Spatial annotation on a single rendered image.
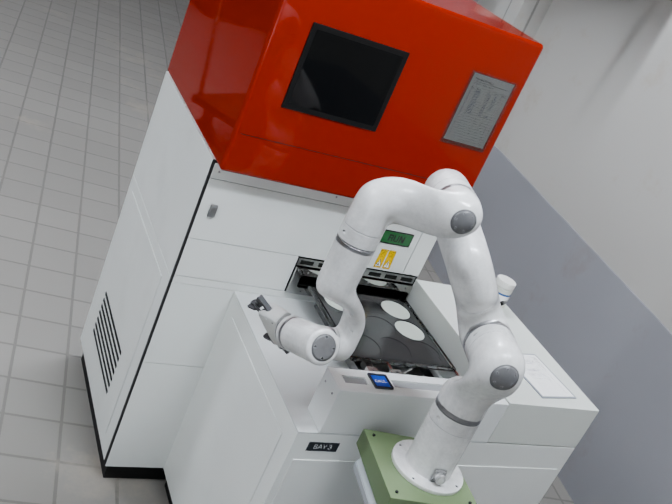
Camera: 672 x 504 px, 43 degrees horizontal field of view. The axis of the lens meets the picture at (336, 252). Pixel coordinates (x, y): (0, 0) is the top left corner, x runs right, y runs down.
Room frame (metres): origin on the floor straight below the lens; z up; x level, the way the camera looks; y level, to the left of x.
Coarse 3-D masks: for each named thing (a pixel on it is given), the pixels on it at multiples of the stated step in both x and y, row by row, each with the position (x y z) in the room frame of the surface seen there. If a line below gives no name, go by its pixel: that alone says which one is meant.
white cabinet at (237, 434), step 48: (240, 336) 2.17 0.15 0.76; (240, 384) 2.07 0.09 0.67; (192, 432) 2.21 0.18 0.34; (240, 432) 1.98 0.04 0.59; (288, 432) 1.80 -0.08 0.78; (192, 480) 2.10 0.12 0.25; (240, 480) 1.89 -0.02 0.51; (288, 480) 1.79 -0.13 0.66; (336, 480) 1.86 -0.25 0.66; (480, 480) 2.12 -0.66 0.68; (528, 480) 2.22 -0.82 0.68
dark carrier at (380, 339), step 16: (368, 304) 2.43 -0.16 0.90; (400, 304) 2.53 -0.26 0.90; (336, 320) 2.24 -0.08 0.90; (368, 320) 2.33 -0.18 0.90; (384, 320) 2.38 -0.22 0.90; (400, 320) 2.42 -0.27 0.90; (416, 320) 2.47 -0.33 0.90; (368, 336) 2.23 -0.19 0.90; (384, 336) 2.28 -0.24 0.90; (400, 336) 2.32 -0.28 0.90; (368, 352) 2.15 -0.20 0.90; (384, 352) 2.18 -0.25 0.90; (400, 352) 2.23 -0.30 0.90; (416, 352) 2.27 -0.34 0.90; (432, 352) 2.31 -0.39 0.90
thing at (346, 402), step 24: (336, 384) 1.82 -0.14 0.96; (360, 384) 1.87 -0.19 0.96; (408, 384) 1.97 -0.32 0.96; (432, 384) 2.02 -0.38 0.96; (312, 408) 1.86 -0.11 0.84; (336, 408) 1.81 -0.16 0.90; (360, 408) 1.85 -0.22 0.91; (384, 408) 1.88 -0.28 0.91; (408, 408) 1.92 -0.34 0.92; (504, 408) 2.09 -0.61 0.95; (336, 432) 1.83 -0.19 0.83; (360, 432) 1.86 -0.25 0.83; (408, 432) 1.94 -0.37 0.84; (480, 432) 2.07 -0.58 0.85
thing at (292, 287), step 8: (296, 272) 2.38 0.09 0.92; (304, 272) 2.39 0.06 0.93; (312, 272) 2.41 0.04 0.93; (296, 280) 2.38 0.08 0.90; (360, 280) 2.50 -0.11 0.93; (368, 280) 2.52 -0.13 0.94; (376, 280) 2.53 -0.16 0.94; (384, 280) 2.56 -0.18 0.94; (288, 288) 2.38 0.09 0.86; (296, 288) 2.39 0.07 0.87; (304, 288) 2.40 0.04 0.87; (384, 288) 2.55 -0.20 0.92; (392, 288) 2.57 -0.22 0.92; (400, 288) 2.59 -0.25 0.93; (408, 288) 2.60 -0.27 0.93
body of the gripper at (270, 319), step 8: (272, 304) 1.81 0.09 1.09; (264, 312) 1.79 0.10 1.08; (272, 312) 1.77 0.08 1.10; (280, 312) 1.76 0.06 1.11; (288, 312) 1.77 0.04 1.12; (264, 320) 1.78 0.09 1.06; (272, 320) 1.75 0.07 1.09; (280, 320) 1.74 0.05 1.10; (272, 328) 1.76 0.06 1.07; (272, 336) 1.78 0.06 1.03
